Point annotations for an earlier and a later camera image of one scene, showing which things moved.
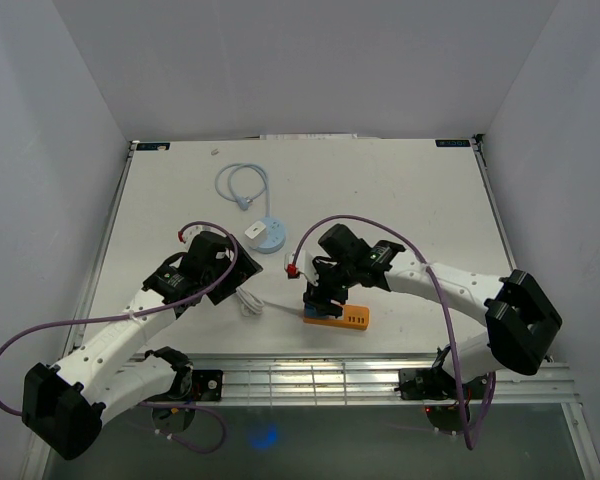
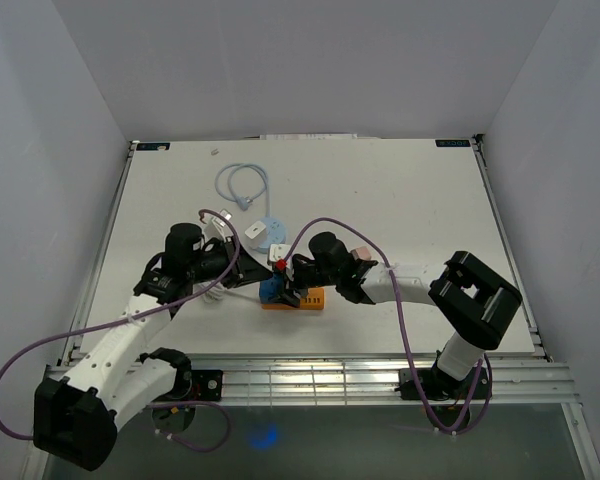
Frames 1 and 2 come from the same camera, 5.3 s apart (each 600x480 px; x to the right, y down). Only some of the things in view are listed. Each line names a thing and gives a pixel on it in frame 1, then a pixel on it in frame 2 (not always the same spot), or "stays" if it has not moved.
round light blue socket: [276, 235] stays
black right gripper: [316, 295] → [295, 284]
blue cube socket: [311, 312] → [272, 287]
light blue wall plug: [244, 203] stays
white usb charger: [258, 234] stays
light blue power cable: [243, 202] stays
